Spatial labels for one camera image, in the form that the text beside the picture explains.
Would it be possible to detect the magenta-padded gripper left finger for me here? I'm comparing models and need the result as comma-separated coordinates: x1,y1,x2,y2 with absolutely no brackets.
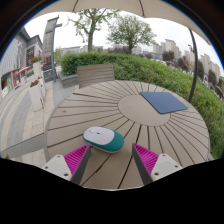
41,143,92,186

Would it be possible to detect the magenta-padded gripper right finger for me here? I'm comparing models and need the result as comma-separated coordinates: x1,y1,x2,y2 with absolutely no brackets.
131,142,184,186

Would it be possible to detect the white and teal computer mouse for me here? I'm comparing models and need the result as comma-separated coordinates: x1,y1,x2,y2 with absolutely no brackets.
82,125,126,154

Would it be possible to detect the blue mouse pad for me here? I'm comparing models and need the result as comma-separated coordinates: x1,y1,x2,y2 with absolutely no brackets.
139,91,189,115

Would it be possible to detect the white planter with red flowers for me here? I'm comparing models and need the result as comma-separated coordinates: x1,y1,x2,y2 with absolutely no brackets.
28,79,45,112
30,56,45,80

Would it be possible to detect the green trimmed hedge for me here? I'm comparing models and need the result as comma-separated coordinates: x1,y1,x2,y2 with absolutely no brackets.
59,50,224,160

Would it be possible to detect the brown slatted chair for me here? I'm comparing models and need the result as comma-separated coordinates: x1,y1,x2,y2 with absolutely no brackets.
76,63,116,89

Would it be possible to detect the dark curved umbrella pole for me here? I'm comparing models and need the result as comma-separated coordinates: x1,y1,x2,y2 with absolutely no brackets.
187,28,199,103

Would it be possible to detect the grey stone pillar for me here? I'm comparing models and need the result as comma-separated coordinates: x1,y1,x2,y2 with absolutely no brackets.
41,15,64,83

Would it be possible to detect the round bushy tree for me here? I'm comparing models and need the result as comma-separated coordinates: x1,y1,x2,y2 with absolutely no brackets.
106,13,158,54

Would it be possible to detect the tall slender tree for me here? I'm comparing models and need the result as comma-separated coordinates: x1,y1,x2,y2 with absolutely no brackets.
67,8,120,53

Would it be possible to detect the beige patio umbrella canopy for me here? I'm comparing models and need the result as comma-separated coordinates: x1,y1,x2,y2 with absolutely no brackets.
31,0,212,46

